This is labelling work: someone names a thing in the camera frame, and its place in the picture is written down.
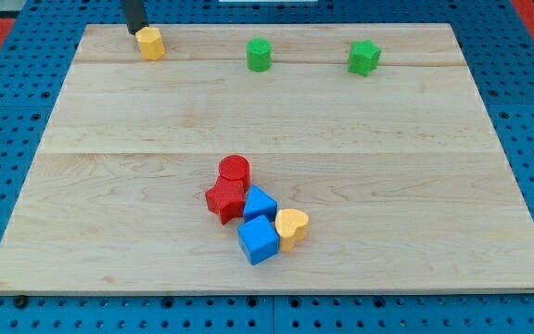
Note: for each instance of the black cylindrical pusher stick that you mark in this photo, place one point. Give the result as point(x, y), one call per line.
point(135, 15)

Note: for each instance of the wooden board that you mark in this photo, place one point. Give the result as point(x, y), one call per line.
point(401, 172)

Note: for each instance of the yellow hexagon block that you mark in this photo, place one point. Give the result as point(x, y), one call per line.
point(150, 42)

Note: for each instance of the green cylinder block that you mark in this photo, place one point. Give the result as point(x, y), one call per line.
point(259, 51)

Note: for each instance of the red cylinder block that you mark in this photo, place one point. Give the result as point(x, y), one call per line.
point(236, 168)

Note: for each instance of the red star block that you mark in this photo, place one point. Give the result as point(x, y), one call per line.
point(226, 199)

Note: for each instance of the blue triangle block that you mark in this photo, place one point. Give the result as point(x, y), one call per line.
point(259, 203)

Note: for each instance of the green star block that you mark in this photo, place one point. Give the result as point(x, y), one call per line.
point(363, 57)

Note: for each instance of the blue cube block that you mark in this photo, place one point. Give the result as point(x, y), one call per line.
point(258, 240)

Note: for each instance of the yellow heart block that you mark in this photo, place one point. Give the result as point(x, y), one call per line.
point(292, 226)

